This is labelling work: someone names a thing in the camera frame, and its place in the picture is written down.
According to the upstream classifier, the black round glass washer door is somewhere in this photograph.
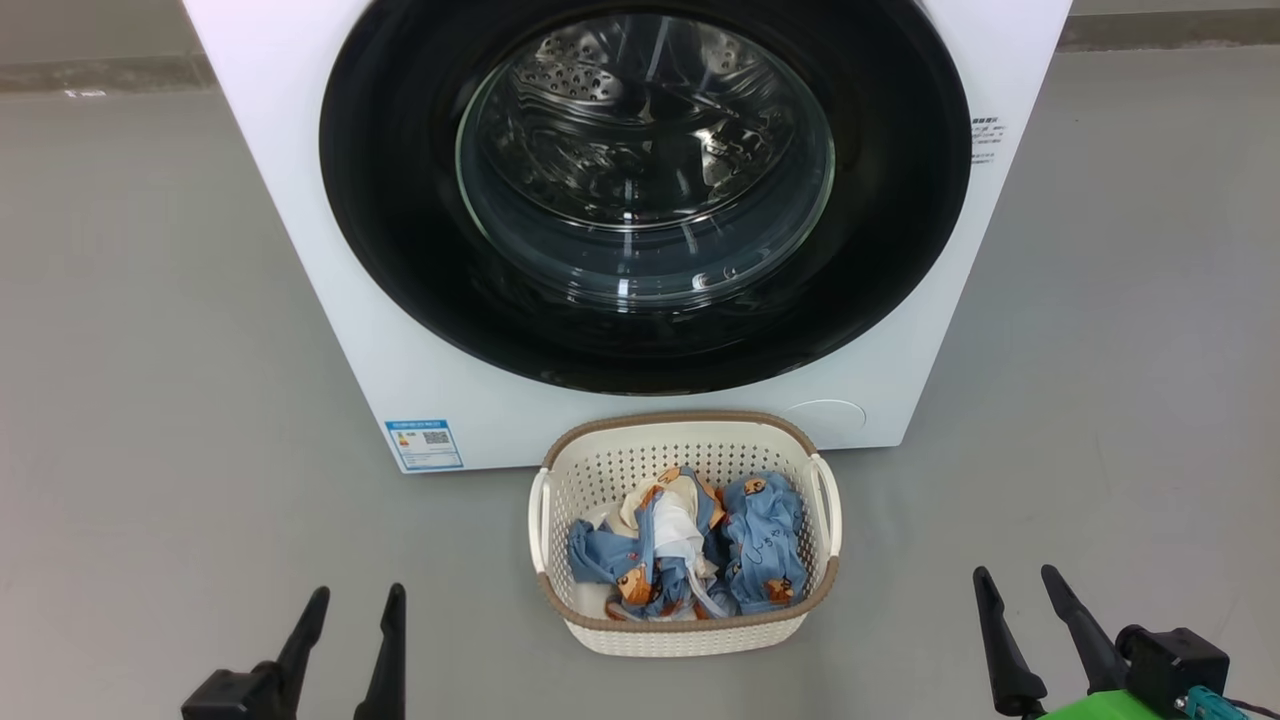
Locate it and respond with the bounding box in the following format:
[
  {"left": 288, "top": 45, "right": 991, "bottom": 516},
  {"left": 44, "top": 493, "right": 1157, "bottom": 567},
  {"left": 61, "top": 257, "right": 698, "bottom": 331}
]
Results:
[{"left": 319, "top": 0, "right": 973, "bottom": 396}]

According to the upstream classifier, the teal cable connector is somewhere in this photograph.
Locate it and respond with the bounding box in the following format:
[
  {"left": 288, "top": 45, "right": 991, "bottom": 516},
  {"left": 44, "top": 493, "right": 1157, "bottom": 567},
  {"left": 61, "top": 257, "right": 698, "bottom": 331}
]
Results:
[{"left": 1187, "top": 686, "right": 1248, "bottom": 720}]

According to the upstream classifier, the blue cartoon garment white lining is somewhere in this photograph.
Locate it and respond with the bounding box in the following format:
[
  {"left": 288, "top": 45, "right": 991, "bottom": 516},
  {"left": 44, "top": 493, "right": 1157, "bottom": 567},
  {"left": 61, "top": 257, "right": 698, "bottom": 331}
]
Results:
[{"left": 568, "top": 466, "right": 726, "bottom": 621}]

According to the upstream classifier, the white front-load washing machine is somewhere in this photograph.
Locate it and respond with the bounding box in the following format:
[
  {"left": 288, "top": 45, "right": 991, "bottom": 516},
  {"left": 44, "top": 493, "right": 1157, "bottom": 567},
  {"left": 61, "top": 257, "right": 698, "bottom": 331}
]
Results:
[{"left": 183, "top": 0, "right": 1073, "bottom": 474}]

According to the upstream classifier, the blue energy label sticker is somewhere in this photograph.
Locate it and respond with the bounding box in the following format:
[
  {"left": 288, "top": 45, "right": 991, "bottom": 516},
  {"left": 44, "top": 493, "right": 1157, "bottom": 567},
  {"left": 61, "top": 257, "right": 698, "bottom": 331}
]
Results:
[{"left": 385, "top": 419, "right": 465, "bottom": 472}]

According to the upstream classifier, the black text label sticker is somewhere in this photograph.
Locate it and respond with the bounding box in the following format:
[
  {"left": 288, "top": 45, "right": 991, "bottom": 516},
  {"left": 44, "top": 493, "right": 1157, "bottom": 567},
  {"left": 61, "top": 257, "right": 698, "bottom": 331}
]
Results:
[{"left": 968, "top": 115, "right": 1006, "bottom": 166}]

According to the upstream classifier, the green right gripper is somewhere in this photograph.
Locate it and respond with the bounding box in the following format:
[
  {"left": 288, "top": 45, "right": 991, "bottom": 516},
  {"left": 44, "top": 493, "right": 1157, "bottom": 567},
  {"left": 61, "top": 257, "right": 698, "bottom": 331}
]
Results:
[{"left": 973, "top": 564, "right": 1251, "bottom": 720}]

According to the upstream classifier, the cream perforated basket brown rim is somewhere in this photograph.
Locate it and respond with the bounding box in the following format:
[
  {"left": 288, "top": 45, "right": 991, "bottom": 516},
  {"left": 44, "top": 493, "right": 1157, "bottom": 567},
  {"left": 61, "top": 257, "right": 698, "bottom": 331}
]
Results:
[{"left": 528, "top": 410, "right": 844, "bottom": 658}]

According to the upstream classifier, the round white filter cover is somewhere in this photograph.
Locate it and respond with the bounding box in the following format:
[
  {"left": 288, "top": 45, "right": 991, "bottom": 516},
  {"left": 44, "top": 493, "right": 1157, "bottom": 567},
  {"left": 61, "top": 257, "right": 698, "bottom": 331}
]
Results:
[{"left": 783, "top": 399, "right": 868, "bottom": 436}]

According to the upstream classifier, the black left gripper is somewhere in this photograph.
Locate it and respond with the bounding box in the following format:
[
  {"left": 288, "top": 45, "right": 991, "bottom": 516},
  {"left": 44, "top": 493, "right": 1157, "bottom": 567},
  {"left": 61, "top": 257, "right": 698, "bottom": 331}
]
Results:
[{"left": 181, "top": 583, "right": 408, "bottom": 720}]

